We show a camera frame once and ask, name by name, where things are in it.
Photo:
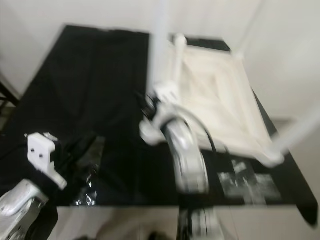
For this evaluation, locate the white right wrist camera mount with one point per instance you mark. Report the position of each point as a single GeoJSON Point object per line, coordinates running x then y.
{"type": "Point", "coordinates": [167, 95]}

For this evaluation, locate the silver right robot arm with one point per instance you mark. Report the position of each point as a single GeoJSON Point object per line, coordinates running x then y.
{"type": "Point", "coordinates": [190, 160]}

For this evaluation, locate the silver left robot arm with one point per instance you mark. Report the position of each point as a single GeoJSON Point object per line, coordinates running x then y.
{"type": "Point", "coordinates": [25, 210]}

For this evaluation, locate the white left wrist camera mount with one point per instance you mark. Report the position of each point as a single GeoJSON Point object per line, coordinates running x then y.
{"type": "Point", "coordinates": [42, 152]}

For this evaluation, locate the black tablecloth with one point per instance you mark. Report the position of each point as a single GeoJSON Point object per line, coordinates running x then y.
{"type": "Point", "coordinates": [80, 90]}

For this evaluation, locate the black stool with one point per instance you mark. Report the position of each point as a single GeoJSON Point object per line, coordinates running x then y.
{"type": "Point", "coordinates": [7, 95]}

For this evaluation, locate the white plastic children table top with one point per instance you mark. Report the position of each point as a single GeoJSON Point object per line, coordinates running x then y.
{"type": "Point", "coordinates": [220, 85]}

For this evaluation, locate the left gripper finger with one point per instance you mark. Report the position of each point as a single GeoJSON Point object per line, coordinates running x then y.
{"type": "Point", "coordinates": [84, 145]}

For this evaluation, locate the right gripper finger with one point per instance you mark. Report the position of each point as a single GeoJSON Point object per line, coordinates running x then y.
{"type": "Point", "coordinates": [142, 105]}

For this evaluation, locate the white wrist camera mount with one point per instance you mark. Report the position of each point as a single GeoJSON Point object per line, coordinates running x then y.
{"type": "Point", "coordinates": [42, 152]}
{"type": "Point", "coordinates": [167, 95]}

